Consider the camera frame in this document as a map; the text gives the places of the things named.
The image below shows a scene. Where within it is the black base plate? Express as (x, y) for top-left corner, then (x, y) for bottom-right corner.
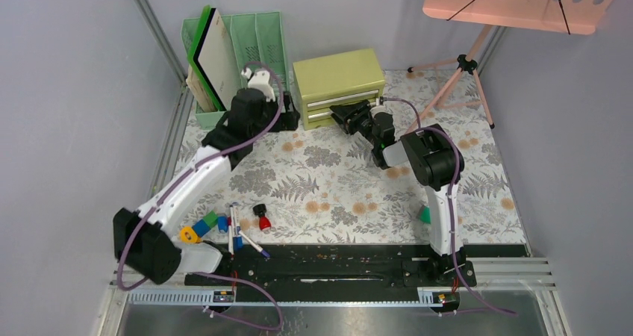
(136, 242), (530, 304)

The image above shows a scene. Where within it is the yellow-green drawer cabinet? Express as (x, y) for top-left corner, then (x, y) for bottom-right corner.
(293, 48), (385, 131)

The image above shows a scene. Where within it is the floral table mat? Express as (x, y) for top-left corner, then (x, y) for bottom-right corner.
(181, 75), (527, 244)

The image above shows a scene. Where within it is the pink music stand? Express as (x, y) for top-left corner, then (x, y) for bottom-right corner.
(422, 0), (632, 137)

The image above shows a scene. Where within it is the red black stamp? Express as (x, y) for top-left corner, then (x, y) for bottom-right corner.
(252, 203), (272, 232)

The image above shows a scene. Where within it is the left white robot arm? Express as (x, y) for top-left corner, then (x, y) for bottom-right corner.
(113, 62), (284, 290)

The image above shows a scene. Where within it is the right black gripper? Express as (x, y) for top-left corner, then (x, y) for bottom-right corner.
(330, 99), (380, 147)

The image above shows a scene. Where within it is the aluminium rail frame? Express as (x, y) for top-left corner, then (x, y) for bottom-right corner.
(101, 0), (199, 336)

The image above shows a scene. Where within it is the mint green file organizer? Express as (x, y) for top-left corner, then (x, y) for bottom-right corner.
(181, 9), (290, 130)

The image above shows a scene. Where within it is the white perforated board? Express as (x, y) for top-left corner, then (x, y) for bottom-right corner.
(199, 9), (242, 111)

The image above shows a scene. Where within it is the white red marker pen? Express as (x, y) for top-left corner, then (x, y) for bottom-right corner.
(228, 203), (238, 256)

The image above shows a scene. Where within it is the white blue marker pen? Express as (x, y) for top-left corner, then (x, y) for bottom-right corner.
(234, 231), (270, 260)

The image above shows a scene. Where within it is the blue block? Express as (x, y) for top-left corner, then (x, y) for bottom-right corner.
(192, 220), (211, 238)

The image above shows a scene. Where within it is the green clip file folder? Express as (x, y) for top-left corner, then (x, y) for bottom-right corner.
(187, 5), (225, 111)

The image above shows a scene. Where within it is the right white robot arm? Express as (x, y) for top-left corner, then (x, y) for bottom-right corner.
(329, 101), (464, 285)

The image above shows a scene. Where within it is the green small block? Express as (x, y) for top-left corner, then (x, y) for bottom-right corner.
(202, 211), (218, 228)

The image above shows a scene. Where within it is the yellow tape measure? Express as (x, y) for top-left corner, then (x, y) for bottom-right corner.
(179, 226), (202, 244)

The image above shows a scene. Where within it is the green Treehouse book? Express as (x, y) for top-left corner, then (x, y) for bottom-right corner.
(185, 74), (209, 113)

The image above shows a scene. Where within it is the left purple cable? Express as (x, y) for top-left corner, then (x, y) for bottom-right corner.
(115, 61), (287, 291)

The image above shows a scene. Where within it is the purple cartoon book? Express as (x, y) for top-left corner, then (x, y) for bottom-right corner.
(187, 69), (216, 113)

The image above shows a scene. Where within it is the small blue cap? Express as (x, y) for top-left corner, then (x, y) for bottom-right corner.
(216, 215), (230, 234)

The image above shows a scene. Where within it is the green cube block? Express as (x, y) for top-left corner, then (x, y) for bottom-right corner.
(418, 205), (431, 224)

